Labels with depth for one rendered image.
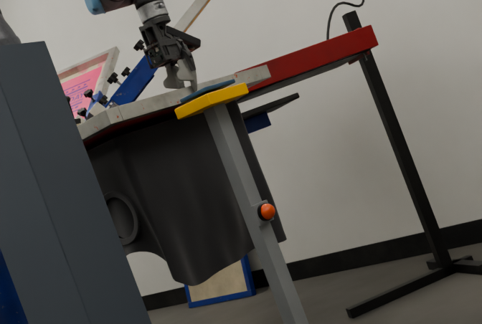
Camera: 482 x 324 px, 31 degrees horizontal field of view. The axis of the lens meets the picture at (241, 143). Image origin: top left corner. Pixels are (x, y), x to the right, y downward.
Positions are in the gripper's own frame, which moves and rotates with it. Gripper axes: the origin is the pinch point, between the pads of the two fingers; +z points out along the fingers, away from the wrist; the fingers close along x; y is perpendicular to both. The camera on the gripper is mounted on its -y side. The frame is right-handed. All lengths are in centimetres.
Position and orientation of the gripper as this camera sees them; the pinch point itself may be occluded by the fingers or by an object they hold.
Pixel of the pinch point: (190, 89)
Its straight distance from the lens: 227.1
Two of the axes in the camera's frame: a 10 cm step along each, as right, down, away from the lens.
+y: -6.8, 2.5, -6.9
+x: 6.4, -2.8, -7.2
